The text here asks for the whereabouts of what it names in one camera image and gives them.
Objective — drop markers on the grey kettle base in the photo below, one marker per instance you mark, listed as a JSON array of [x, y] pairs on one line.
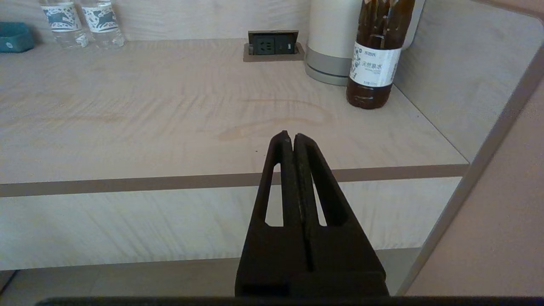
[[324, 77]]

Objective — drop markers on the black pop-up power socket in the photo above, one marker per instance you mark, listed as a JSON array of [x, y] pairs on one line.
[[272, 44]]

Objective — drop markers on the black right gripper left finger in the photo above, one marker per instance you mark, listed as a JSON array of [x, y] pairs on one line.
[[272, 250]]

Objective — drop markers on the small teal box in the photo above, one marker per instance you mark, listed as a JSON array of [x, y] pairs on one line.
[[15, 38]]

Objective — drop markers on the clear water bottle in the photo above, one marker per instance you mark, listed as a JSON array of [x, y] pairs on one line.
[[102, 19], [63, 19]]

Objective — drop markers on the brown drink bottle white label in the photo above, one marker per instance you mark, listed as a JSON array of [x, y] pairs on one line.
[[376, 63]]

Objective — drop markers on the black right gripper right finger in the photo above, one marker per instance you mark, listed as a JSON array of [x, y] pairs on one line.
[[340, 250]]

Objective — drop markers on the white electric kettle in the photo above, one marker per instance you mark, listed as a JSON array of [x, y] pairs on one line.
[[330, 25]]

